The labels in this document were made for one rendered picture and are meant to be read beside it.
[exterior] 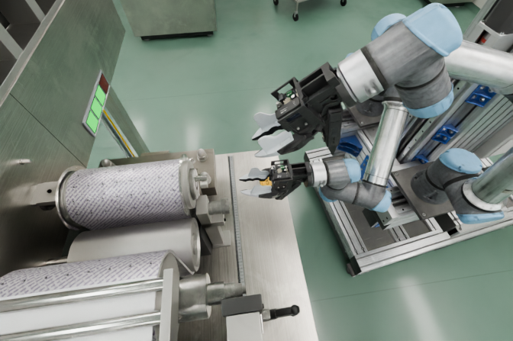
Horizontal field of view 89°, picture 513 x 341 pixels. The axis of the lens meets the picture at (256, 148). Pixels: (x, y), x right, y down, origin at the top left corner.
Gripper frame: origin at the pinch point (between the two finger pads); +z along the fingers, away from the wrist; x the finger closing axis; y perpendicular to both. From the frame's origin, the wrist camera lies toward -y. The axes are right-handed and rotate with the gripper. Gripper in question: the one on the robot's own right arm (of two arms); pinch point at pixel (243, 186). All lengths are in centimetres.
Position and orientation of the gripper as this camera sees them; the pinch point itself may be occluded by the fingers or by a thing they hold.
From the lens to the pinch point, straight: 80.8
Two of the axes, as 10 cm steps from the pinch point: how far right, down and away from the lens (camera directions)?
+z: -9.9, 1.1, -0.8
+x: 1.3, 8.1, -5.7
